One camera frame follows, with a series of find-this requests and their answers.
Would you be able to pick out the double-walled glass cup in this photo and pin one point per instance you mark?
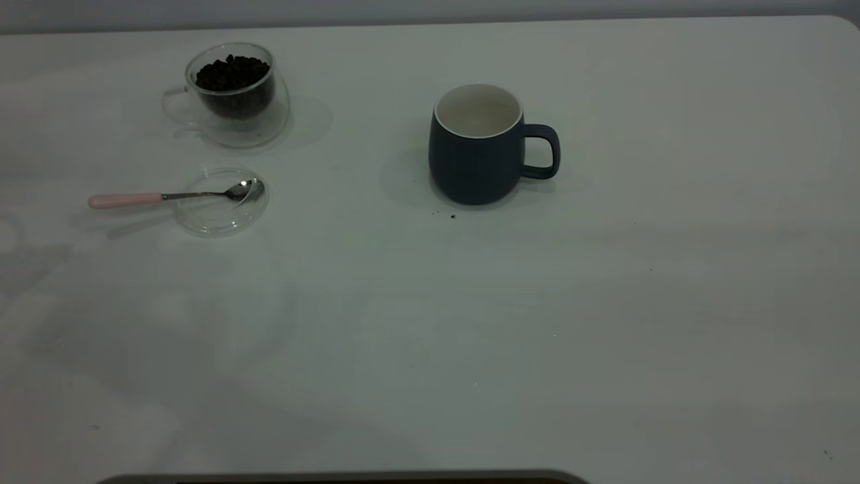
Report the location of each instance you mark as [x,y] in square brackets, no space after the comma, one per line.
[262,128]

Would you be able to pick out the dark coffee beans pile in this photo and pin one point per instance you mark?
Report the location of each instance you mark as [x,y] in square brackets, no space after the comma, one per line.
[232,75]

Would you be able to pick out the dark blue-grey ceramic mug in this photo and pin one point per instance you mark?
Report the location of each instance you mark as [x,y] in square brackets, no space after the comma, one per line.
[474,168]

